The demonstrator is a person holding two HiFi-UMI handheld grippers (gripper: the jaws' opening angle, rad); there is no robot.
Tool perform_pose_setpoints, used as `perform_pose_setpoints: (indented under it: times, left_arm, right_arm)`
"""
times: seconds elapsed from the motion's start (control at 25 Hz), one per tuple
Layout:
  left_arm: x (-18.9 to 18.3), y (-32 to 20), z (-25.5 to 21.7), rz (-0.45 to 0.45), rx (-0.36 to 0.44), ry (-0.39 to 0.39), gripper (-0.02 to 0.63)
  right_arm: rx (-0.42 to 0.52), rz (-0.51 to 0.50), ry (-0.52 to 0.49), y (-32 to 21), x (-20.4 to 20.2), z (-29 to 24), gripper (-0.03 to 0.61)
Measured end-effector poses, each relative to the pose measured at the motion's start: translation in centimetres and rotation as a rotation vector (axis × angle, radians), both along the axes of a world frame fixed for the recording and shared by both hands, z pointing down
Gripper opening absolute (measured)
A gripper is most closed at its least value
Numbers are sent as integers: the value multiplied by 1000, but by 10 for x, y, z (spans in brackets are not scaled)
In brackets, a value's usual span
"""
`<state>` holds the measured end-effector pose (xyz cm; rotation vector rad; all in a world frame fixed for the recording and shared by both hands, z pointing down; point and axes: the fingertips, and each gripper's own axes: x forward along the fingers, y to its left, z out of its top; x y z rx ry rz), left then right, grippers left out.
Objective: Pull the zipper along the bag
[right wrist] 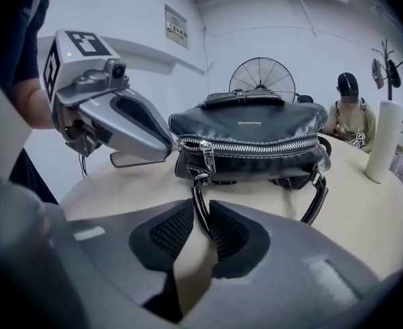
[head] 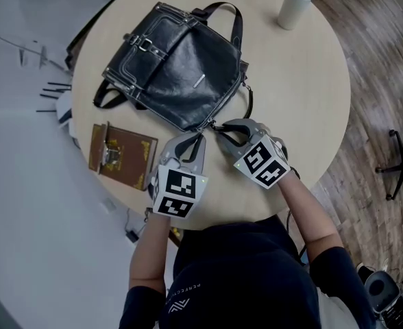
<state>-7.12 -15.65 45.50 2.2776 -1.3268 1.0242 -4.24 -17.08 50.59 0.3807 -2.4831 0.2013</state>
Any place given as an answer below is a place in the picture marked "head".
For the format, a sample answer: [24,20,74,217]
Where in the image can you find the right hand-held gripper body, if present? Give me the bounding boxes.
[233,123,292,190]

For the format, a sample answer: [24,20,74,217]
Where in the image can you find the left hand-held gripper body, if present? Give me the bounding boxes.
[146,149,210,219]

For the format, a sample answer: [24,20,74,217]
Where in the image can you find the black leather handbag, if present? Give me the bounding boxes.
[93,1,254,133]

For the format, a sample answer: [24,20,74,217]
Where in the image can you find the person's right forearm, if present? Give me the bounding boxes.
[277,168,347,264]

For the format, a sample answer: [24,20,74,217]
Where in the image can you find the person's left forearm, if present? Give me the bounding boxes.
[128,210,175,291]

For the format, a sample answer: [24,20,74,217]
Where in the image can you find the brown hardcover book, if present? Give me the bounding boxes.
[88,121,160,192]

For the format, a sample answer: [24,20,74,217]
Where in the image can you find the person's torso dark shirt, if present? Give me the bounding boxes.
[119,214,377,329]

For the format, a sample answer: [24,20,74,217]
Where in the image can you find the white router black antennas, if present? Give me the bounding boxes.
[36,80,75,132]

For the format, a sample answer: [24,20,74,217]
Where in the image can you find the white cylindrical tumbler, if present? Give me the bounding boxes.
[276,0,314,31]

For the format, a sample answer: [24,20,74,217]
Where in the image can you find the black swivel chair base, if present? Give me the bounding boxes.
[375,128,403,215]

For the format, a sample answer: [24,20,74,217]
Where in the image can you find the person's grey sneaker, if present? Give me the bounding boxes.
[357,262,403,329]

